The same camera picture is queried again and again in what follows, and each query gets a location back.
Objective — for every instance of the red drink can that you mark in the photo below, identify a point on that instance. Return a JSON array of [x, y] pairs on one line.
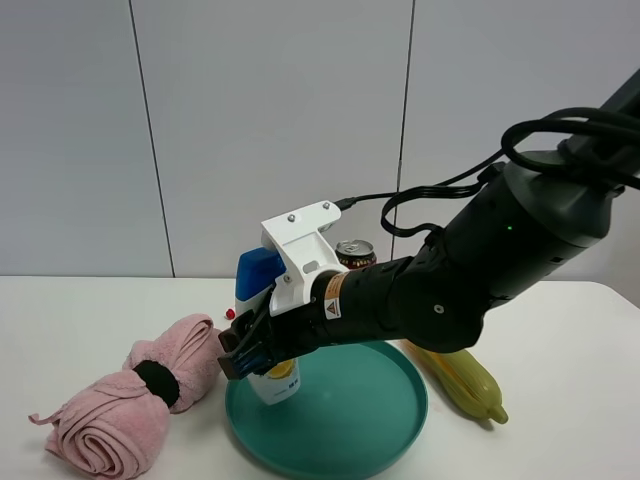
[[355, 254]]

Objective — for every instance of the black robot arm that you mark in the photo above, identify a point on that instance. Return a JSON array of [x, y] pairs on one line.
[[542, 199]]

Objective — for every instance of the toy corn cob green husk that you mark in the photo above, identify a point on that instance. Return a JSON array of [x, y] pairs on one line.
[[465, 380]]

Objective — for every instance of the white shampoo bottle blue cap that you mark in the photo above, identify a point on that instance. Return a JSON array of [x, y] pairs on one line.
[[255, 275]]

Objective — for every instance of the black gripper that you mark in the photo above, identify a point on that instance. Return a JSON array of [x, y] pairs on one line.
[[265, 341]]

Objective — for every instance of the rolled pink towel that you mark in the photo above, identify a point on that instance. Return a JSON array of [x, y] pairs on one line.
[[115, 428]]

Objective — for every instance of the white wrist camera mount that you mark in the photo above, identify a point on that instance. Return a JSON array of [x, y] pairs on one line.
[[297, 236]]

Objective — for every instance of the teal round plastic plate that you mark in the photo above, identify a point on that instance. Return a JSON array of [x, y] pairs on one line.
[[357, 410]]

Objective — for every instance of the black elastic band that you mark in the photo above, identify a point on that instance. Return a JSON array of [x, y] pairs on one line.
[[159, 380]]

